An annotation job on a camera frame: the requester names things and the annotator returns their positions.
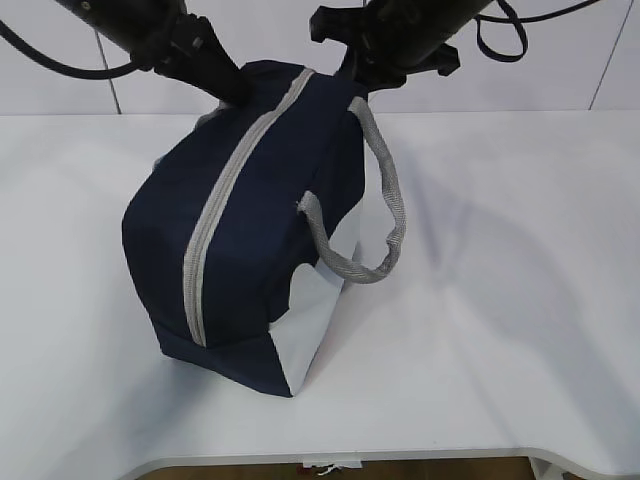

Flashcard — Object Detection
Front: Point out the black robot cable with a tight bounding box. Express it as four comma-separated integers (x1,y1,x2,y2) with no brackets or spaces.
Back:
472,0,601,64

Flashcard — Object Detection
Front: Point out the navy blue lunch bag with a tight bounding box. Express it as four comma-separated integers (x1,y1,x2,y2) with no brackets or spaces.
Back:
122,61,406,397

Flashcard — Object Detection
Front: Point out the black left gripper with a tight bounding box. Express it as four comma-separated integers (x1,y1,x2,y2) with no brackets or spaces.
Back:
130,14,252,106

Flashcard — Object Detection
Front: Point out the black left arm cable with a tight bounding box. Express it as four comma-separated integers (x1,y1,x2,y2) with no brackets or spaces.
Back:
0,19,139,81

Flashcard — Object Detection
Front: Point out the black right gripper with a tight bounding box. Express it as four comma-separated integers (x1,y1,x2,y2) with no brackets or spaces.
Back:
308,0,460,91

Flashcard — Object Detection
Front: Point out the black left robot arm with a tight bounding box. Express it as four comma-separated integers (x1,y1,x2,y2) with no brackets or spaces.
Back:
59,0,251,106

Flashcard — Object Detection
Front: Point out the white tag under table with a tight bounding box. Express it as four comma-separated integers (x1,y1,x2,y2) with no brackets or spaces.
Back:
297,459,363,477

